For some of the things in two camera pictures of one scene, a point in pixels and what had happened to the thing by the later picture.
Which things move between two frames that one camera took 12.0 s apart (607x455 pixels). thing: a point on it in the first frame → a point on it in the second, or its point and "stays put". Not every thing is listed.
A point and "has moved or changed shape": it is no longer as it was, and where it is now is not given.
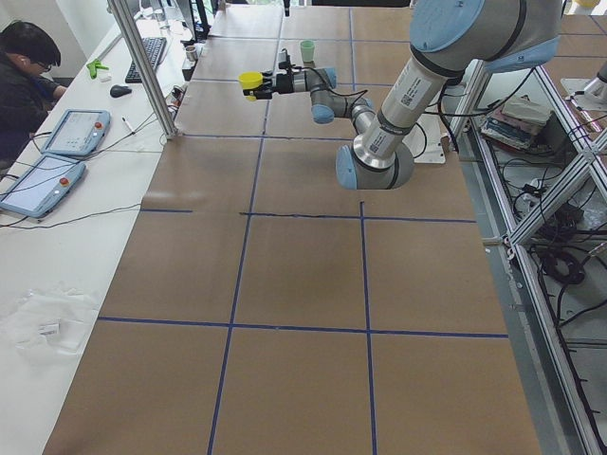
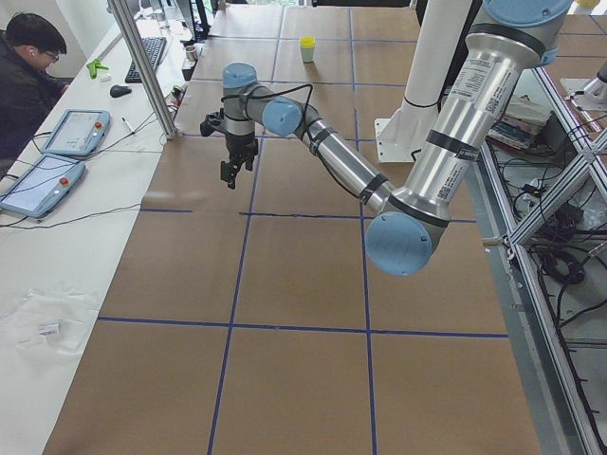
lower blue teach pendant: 43,187 stays put
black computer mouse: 118,91 stays put
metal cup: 191,52 stays put
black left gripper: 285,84 → 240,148
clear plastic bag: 48,323 stays put
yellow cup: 250,80 has moved or changed shape
